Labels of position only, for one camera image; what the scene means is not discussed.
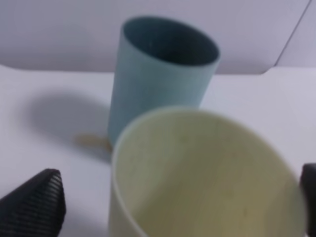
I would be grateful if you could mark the pale yellow plastic cup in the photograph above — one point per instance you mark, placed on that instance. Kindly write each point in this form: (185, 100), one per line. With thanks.
(179, 172)

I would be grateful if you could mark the teal plastic cup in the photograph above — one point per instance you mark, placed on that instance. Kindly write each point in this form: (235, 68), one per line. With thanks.
(160, 62)

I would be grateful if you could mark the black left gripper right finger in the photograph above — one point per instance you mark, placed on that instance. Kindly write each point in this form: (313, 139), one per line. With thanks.
(308, 185)

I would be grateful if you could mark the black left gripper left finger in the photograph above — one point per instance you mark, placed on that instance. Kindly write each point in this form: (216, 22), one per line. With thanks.
(37, 208)

